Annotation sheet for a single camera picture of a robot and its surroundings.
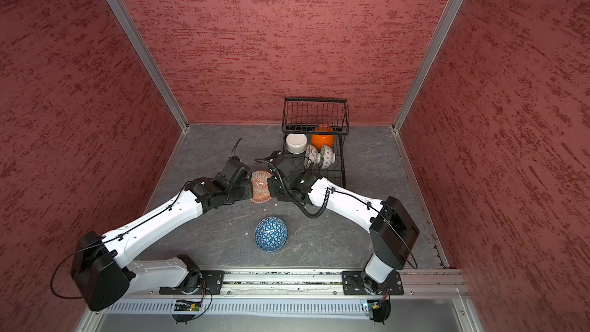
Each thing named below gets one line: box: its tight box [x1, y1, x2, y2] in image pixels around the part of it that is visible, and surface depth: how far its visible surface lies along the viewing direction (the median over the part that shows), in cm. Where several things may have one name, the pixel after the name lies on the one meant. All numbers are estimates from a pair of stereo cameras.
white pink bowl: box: [285, 132, 309, 155], surface depth 108 cm
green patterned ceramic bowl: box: [320, 144, 336, 170], surface depth 99 cm
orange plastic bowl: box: [311, 122, 336, 150], surface depth 109 cm
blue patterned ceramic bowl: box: [255, 215, 289, 253], surface depth 83 cm
